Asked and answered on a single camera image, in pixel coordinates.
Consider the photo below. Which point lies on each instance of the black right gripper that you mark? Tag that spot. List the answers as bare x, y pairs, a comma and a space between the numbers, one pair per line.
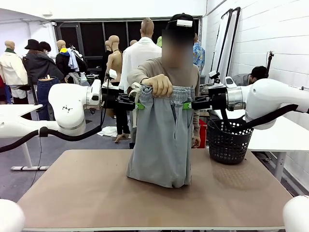
217, 99

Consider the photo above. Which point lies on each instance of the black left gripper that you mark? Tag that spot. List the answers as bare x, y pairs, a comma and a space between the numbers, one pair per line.
112, 99

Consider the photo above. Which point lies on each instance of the grey training pants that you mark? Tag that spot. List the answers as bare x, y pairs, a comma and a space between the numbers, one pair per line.
159, 145

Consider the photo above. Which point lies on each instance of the person's right forearm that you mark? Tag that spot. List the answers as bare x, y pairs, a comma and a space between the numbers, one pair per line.
138, 75

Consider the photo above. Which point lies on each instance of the person's left forearm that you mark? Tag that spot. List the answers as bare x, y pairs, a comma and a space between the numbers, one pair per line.
196, 123

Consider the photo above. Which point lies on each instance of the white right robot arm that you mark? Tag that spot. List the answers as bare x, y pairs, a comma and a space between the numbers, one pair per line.
268, 96

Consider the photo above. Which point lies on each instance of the person's right hand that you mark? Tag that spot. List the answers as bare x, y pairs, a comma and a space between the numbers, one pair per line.
160, 85

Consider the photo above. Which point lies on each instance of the person's left hand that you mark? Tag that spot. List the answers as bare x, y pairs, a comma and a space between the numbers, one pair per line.
196, 141

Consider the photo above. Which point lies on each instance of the person in beige sweater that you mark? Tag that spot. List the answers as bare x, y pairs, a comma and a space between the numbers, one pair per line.
186, 77

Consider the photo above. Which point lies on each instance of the white cloth on floor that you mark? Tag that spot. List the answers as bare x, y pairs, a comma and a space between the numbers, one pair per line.
108, 131

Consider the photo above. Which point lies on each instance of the bare tan mannequin black skirt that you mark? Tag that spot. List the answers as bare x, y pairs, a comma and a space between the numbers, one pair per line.
116, 62

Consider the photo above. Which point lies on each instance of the white background work table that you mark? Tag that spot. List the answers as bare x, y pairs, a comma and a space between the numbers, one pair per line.
93, 76

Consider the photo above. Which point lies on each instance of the mannequin in white shirt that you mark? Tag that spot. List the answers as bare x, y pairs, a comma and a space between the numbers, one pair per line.
135, 58

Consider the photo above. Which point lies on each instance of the black perforated plastic basket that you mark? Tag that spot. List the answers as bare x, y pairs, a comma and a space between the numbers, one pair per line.
228, 145

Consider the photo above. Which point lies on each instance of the mannequin in blue floral shirt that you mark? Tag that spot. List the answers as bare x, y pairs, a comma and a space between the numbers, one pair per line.
200, 54

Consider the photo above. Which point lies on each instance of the black-framed leaning panel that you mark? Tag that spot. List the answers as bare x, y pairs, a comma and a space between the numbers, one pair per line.
230, 53
220, 48

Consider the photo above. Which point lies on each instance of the mannequin in pale jeans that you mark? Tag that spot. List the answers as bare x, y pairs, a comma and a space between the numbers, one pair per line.
73, 78

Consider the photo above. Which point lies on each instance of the tan mannequin head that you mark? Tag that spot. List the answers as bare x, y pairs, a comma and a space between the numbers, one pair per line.
133, 43

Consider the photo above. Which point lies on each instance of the tan mannequin in black top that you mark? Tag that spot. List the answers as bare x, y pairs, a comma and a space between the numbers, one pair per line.
108, 46

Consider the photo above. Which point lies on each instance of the crouching person in grey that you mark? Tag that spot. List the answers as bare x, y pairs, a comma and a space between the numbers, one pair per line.
258, 72

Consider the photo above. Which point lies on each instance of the green hat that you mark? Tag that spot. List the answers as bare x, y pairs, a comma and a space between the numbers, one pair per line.
159, 42

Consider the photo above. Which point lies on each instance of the mannequin with yellow scarf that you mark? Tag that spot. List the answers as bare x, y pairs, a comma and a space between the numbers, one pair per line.
63, 62

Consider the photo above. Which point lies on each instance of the black tripod stand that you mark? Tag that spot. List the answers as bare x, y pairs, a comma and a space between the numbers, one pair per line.
270, 60

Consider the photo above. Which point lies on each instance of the white head-mounted device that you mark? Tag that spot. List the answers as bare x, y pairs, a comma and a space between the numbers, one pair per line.
184, 23

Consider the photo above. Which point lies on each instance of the mannequin in blue jeans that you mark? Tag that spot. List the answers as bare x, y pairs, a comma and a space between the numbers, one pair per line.
43, 101

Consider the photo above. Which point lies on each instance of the black cap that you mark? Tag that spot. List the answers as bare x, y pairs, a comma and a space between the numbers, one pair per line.
183, 17

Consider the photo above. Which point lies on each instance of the mannequin with black hat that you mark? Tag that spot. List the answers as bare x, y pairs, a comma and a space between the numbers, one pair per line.
38, 65

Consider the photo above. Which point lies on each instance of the small white side table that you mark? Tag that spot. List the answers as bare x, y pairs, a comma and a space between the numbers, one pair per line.
14, 111

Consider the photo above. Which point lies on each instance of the mannequin in cream jacket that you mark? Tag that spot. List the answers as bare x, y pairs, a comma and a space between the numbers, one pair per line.
12, 70

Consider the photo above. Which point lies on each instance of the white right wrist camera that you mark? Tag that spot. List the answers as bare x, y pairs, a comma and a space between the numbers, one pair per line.
214, 74

